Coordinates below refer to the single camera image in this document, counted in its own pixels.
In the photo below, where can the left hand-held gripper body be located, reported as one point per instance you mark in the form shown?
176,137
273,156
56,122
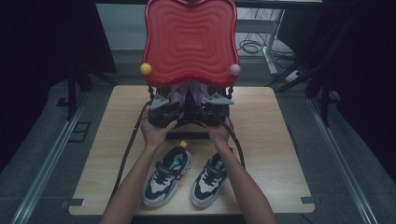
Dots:
163,113

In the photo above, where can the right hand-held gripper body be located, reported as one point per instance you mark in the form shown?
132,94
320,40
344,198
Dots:
216,112

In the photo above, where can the purple translucent shoe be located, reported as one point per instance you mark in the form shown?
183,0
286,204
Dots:
178,93
200,92

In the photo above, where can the navy and white sneaker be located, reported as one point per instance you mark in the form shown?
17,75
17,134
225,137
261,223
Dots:
207,183
165,180

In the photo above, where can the red and black shoe rack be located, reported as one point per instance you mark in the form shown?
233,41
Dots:
190,43

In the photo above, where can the person's left hand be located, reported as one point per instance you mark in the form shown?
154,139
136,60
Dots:
154,135

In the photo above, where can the person's right hand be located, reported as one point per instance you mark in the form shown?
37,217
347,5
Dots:
221,135

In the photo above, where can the white power strip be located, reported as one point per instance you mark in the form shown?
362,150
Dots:
294,76

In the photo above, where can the black metal stand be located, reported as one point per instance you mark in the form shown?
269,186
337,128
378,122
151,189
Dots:
325,99
72,93

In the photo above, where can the black curtain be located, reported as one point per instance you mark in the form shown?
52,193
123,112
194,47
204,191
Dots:
37,46
364,62

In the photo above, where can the white desk frame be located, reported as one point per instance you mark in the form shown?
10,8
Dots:
270,40

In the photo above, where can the metal floor rail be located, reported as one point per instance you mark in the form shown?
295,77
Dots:
43,168
342,161

